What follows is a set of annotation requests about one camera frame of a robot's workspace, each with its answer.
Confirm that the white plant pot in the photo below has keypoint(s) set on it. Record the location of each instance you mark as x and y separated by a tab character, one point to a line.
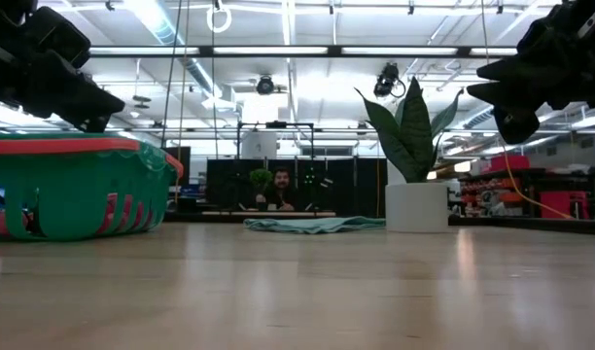
416	206

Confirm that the green basket with orange rim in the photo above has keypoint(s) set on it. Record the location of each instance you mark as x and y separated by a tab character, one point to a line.
69	194

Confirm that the person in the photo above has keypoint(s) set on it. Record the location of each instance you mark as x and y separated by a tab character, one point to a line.
280	192

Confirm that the black metal frame rig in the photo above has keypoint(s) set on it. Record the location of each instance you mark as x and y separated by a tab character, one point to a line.
275	125

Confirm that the black partition wall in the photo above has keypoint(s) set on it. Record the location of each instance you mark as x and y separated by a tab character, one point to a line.
341	187

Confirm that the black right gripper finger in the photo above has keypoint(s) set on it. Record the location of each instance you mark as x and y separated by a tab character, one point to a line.
516	94
526	69

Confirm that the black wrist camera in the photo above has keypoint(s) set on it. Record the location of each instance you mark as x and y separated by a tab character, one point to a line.
545	31
59	36

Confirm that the black shelf with red items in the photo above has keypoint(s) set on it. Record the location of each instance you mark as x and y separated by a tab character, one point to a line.
501	197

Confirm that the small green bushy plant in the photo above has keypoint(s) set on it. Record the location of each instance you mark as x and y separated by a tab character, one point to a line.
261	178

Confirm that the black overhead camera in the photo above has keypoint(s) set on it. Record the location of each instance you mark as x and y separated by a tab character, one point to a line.
386	80

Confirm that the red storage bin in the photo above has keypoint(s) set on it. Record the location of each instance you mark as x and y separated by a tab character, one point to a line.
506	164

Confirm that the black round ceiling fixture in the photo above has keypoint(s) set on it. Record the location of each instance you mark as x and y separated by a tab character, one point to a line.
265	85

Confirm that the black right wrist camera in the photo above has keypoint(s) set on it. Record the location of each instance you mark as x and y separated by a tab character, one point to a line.
545	31

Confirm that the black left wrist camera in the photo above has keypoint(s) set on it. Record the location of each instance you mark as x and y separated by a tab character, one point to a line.
59	36

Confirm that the red produce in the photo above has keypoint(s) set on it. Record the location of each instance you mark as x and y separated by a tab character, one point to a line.
110	214

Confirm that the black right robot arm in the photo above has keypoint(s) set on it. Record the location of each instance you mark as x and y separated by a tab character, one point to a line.
594	19

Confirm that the silver ceiling air duct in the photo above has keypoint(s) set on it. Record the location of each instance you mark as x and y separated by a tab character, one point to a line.
166	31

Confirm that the teal cloth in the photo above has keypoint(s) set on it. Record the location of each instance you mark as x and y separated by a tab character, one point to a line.
317	224

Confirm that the green snake plant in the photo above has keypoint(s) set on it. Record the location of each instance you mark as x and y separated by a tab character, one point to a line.
411	136

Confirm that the black overhead light bar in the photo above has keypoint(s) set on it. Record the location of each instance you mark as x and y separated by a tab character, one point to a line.
205	50

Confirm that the red tool box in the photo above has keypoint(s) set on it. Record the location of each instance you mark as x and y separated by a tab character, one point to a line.
565	204

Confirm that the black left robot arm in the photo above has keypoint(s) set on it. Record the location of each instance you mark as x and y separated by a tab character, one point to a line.
6	19

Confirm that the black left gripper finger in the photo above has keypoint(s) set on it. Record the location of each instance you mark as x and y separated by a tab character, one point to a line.
64	108
79	87

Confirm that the white cylindrical tank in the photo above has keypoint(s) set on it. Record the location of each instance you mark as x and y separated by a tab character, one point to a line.
258	146

